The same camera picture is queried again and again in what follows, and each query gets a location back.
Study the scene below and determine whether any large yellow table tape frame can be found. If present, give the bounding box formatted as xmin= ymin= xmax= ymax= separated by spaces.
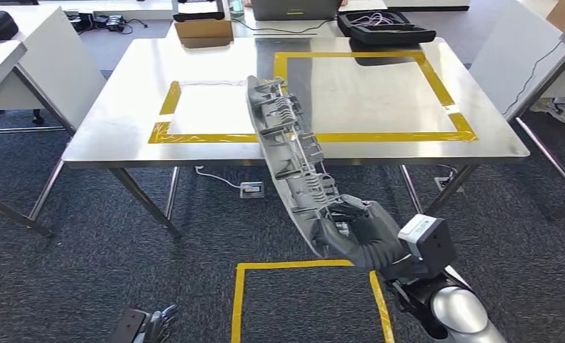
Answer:
xmin=271 ymin=50 xmax=479 ymax=144

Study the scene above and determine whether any black remote controller with screen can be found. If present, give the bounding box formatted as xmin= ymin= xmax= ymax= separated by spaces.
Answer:
xmin=171 ymin=0 xmax=227 ymax=24

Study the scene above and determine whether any black foam-lined open case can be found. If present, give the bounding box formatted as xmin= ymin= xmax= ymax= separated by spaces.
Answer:
xmin=336 ymin=9 xmax=438 ymax=47

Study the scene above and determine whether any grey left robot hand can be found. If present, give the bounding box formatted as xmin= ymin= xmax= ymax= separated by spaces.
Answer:
xmin=142 ymin=304 xmax=179 ymax=343

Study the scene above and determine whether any yellow floor tape square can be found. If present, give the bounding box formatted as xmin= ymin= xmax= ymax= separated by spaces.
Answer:
xmin=229 ymin=258 xmax=396 ymax=343

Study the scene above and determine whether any silver plastic wheel hubcap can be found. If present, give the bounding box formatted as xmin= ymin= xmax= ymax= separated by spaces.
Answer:
xmin=245 ymin=75 xmax=360 ymax=259

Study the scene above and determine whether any black adapters and cables pile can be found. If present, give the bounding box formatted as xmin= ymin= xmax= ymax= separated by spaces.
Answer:
xmin=64 ymin=11 xmax=149 ymax=36

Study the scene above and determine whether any steel workbench table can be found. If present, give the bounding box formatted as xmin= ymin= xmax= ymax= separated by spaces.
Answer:
xmin=26 ymin=36 xmax=532 ymax=239

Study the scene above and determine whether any grey laptop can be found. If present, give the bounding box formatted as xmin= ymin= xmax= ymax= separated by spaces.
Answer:
xmin=249 ymin=0 xmax=343 ymax=21

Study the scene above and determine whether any white cable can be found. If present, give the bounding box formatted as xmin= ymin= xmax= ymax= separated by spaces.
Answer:
xmin=194 ymin=165 xmax=242 ymax=189

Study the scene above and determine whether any small yellow table tape frame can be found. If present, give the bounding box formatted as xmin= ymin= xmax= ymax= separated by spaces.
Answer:
xmin=147 ymin=80 xmax=260 ymax=145

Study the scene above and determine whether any black laptop cable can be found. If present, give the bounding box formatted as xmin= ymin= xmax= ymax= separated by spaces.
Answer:
xmin=231 ymin=17 xmax=338 ymax=36

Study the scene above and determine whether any grey floor outlet box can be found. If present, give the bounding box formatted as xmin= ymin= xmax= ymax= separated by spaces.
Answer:
xmin=434 ymin=175 xmax=466 ymax=194
xmin=239 ymin=181 xmax=266 ymax=200

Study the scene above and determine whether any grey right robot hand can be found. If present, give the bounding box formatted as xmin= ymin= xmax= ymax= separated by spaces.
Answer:
xmin=310 ymin=194 xmax=402 ymax=266

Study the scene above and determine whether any person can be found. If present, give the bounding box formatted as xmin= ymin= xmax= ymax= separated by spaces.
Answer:
xmin=529 ymin=96 xmax=565 ymax=127

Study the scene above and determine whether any white desk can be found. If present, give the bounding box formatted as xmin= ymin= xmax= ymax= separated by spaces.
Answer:
xmin=165 ymin=0 xmax=388 ymax=40

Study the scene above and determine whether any steel table with white panel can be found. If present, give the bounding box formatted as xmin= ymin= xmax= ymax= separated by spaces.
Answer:
xmin=0 ymin=4 xmax=109 ymax=238
xmin=468 ymin=0 xmax=565 ymax=222

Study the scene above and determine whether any thin black cable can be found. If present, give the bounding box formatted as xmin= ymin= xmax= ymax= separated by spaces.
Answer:
xmin=501 ymin=39 xmax=565 ymax=117

